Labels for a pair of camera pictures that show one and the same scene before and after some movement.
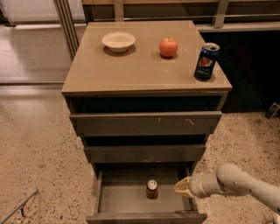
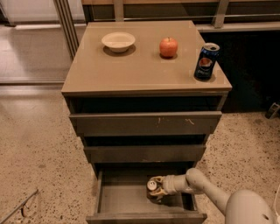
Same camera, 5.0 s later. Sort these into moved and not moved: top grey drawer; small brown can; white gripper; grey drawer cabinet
Moved: white gripper
Not moved: grey drawer cabinet; small brown can; top grey drawer
